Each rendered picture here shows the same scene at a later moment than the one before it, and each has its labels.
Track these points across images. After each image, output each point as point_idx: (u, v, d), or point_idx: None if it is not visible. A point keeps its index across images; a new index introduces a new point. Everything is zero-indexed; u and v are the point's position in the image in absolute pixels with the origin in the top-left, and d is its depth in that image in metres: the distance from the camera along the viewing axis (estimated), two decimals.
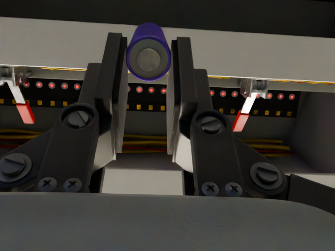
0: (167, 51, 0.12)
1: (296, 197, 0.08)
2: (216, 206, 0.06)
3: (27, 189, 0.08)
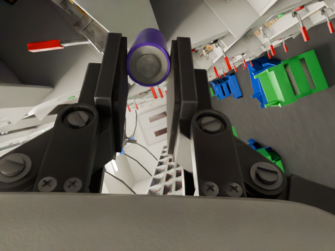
0: None
1: (296, 197, 0.08)
2: (216, 206, 0.06)
3: (27, 189, 0.08)
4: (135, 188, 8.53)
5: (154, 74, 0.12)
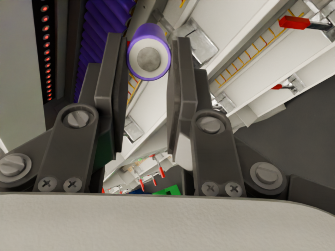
0: None
1: (296, 197, 0.08)
2: (216, 206, 0.06)
3: (27, 189, 0.08)
4: None
5: None
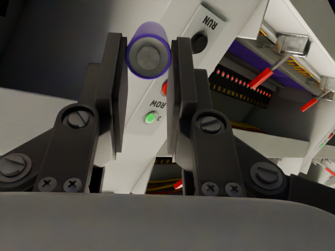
0: None
1: (296, 197, 0.08)
2: (216, 206, 0.06)
3: (27, 189, 0.08)
4: None
5: None
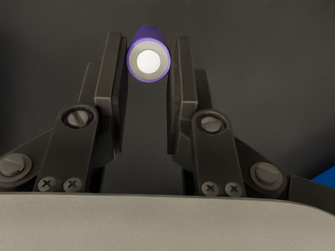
0: None
1: (296, 197, 0.08)
2: (216, 206, 0.06)
3: (27, 189, 0.08)
4: None
5: None
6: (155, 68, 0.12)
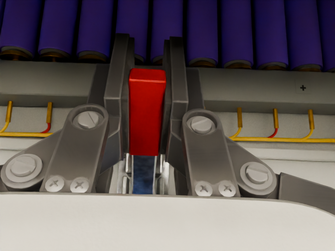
0: None
1: (286, 195, 0.08)
2: (216, 206, 0.06)
3: (37, 190, 0.08)
4: None
5: None
6: None
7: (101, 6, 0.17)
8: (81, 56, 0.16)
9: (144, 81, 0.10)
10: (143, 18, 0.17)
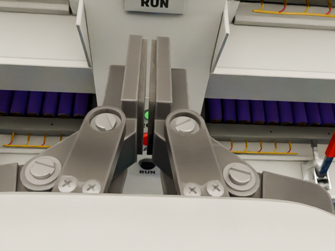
0: None
1: (270, 194, 0.08)
2: (216, 206, 0.06)
3: (54, 194, 0.08)
4: None
5: None
6: None
7: None
8: None
9: None
10: None
